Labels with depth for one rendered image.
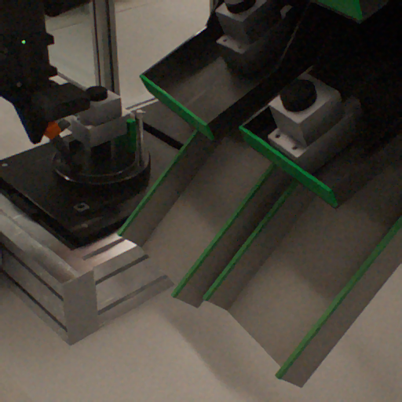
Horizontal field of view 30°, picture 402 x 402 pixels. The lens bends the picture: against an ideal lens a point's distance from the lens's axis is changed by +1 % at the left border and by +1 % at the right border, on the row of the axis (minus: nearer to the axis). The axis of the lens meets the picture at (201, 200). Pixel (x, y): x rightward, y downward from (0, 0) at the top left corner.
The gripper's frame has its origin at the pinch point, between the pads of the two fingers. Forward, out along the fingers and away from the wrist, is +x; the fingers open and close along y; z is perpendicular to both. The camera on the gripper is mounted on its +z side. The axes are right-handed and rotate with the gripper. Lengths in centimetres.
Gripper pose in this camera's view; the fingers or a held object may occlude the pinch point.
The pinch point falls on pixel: (32, 118)
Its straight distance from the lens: 100.2
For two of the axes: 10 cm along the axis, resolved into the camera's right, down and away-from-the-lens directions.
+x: -0.2, 8.4, 5.5
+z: -7.4, 3.6, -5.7
